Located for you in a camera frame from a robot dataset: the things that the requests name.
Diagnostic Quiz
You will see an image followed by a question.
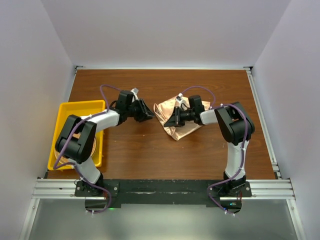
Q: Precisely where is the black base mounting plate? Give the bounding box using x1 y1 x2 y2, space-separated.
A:
74 179 252 210

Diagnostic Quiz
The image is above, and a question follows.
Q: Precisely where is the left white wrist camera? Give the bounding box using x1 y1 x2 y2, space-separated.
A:
130 87 139 102

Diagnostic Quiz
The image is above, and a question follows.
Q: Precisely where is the aluminium table frame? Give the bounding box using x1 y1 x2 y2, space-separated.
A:
21 69 300 240

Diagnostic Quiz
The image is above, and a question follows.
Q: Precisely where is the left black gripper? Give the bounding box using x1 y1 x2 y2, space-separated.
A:
126 98 155 123

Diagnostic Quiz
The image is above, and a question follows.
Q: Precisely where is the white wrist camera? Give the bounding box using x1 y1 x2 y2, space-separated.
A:
130 87 139 102
175 93 186 105

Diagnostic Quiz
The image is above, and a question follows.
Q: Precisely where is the round woven coaster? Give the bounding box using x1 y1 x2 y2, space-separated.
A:
54 133 97 164

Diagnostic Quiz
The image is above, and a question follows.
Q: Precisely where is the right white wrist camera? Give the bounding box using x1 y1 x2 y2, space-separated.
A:
175 93 186 105

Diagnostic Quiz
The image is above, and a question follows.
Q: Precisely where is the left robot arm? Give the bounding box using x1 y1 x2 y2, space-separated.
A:
53 88 155 196

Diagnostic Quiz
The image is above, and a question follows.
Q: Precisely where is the yellow plastic tray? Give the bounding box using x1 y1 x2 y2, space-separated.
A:
47 100 106 171

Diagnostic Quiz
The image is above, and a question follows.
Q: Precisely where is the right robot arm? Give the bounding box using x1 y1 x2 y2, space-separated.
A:
164 95 255 197

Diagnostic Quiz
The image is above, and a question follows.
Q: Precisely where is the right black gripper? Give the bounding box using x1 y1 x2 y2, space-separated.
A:
164 106 195 128

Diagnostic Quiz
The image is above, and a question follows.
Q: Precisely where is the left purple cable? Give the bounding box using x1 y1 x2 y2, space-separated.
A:
52 84 126 216

